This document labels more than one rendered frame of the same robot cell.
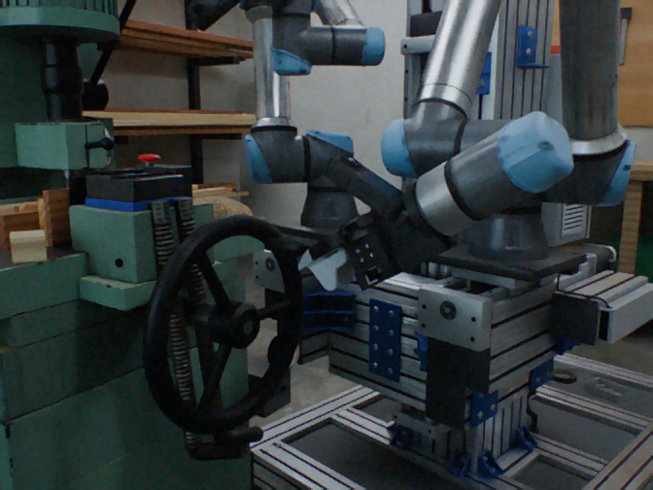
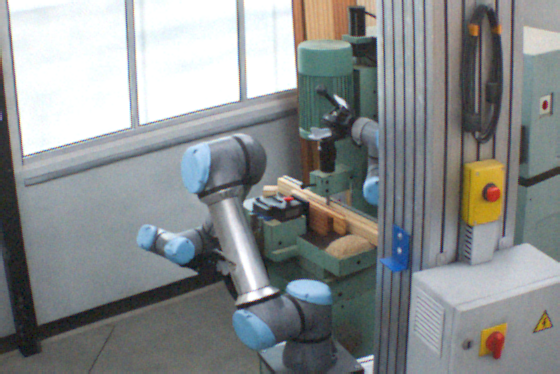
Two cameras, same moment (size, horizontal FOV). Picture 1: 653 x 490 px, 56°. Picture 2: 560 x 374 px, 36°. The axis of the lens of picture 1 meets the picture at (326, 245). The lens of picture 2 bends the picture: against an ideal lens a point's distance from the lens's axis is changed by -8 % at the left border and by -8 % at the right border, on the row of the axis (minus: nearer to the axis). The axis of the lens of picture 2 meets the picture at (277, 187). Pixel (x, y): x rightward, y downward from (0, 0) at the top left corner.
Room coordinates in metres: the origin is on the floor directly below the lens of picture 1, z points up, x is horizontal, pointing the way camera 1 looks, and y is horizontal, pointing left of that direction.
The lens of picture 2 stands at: (1.92, -2.34, 2.13)
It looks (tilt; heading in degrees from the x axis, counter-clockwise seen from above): 21 degrees down; 112
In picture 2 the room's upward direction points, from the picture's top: 2 degrees counter-clockwise
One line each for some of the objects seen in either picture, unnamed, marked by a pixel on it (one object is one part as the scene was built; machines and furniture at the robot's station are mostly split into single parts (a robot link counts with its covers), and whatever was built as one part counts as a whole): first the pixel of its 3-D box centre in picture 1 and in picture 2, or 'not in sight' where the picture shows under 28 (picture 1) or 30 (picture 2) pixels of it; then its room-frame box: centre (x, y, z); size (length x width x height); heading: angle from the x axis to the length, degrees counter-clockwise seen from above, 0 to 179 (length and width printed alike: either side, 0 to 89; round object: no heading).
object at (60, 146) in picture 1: (61, 150); (333, 182); (0.98, 0.42, 1.03); 0.14 x 0.07 x 0.09; 56
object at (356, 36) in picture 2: not in sight; (358, 30); (1.04, 0.52, 1.54); 0.08 x 0.08 x 0.17; 56
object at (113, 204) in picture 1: (145, 183); (276, 207); (0.84, 0.25, 0.99); 0.13 x 0.11 x 0.06; 146
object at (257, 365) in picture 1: (255, 382); (340, 342); (1.10, 0.14, 0.58); 0.12 x 0.08 x 0.08; 56
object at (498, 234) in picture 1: (508, 227); (309, 344); (1.18, -0.36, 0.87); 0.15 x 0.15 x 0.10
